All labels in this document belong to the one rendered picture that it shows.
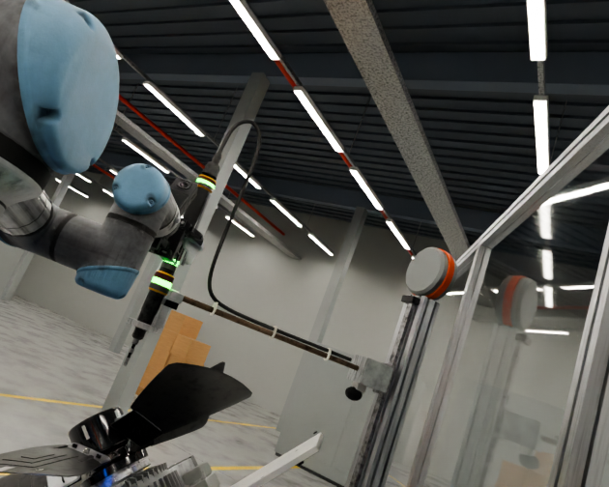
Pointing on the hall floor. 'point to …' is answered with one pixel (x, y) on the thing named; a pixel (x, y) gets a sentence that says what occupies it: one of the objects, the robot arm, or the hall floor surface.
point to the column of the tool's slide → (396, 394)
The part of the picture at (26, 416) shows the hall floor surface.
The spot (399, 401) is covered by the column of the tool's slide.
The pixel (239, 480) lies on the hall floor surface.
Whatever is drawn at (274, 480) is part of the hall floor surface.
